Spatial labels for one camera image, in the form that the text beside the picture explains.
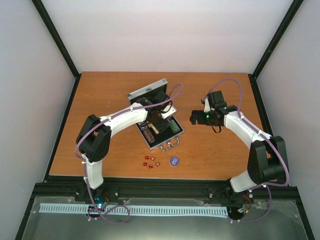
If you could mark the white slotted cable duct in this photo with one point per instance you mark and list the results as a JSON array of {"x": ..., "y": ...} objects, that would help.
[{"x": 136, "y": 210}]

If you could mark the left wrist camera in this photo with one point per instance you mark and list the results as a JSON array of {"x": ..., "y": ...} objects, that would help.
[{"x": 168, "y": 111}]

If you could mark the blue white poker chip stack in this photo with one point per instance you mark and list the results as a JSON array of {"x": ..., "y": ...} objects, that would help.
[{"x": 143, "y": 126}]

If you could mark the blue playing card deck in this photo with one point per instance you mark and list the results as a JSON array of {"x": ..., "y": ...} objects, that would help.
[{"x": 150, "y": 125}]

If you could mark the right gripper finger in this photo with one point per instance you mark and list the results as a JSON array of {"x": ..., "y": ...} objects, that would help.
[
  {"x": 194, "y": 120},
  {"x": 194, "y": 114}
]

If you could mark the black aluminium frame rail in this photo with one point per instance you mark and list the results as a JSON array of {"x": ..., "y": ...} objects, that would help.
[{"x": 116, "y": 190}]

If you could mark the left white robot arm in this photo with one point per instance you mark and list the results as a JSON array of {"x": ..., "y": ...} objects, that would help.
[{"x": 93, "y": 141}]

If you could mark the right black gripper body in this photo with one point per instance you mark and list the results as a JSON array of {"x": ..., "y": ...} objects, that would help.
[{"x": 209, "y": 120}]

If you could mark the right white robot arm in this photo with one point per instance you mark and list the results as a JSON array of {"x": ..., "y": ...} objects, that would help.
[{"x": 267, "y": 161}]

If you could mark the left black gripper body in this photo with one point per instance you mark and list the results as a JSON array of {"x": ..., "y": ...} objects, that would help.
[{"x": 156, "y": 123}]

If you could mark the brown poker chip stack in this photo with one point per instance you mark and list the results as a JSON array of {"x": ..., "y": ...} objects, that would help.
[{"x": 149, "y": 136}]

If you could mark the green poker chip stack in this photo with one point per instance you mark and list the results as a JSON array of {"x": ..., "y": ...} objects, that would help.
[{"x": 174, "y": 126}]

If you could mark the aluminium poker case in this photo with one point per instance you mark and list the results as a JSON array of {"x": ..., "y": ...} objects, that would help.
[{"x": 167, "y": 139}]

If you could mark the blue small blind button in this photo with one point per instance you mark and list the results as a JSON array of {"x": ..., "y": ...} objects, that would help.
[{"x": 174, "y": 161}]

